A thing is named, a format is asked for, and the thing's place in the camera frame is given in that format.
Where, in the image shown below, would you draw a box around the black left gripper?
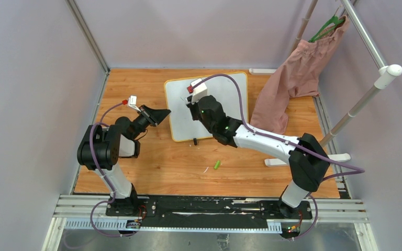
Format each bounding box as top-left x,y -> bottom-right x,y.
131,106 -> 171,140

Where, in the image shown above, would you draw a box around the yellow-framed whiteboard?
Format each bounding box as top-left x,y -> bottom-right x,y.
163,72 -> 249,142

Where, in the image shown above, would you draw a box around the green marker cap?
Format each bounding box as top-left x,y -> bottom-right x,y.
214,161 -> 221,170

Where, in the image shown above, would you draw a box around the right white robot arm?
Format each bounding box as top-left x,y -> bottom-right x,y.
186,95 -> 330,219

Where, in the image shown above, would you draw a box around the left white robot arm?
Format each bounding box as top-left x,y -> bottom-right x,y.
77,105 -> 171,216

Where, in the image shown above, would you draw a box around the pink cloth shorts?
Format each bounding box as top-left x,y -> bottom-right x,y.
250,15 -> 350,134

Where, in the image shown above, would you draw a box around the green clothes hanger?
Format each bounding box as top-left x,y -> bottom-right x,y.
308,15 -> 345,43

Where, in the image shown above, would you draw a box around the white metal clothes rack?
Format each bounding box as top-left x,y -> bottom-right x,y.
249,0 -> 402,168

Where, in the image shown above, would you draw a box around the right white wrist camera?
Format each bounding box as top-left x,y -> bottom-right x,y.
189,78 -> 208,104

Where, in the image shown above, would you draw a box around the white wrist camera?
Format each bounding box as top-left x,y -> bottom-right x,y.
127,95 -> 141,112
189,78 -> 208,104

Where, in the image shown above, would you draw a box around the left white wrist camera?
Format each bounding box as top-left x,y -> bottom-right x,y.
127,95 -> 141,112

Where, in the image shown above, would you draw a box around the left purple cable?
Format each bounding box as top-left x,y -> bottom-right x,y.
89,100 -> 136,238

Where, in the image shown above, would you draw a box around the purple cable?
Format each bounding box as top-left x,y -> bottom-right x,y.
89,100 -> 136,238
187,73 -> 365,239

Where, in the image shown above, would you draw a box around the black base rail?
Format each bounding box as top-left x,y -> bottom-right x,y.
57,193 -> 315,239

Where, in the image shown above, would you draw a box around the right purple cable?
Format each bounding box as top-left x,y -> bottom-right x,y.
187,73 -> 365,239

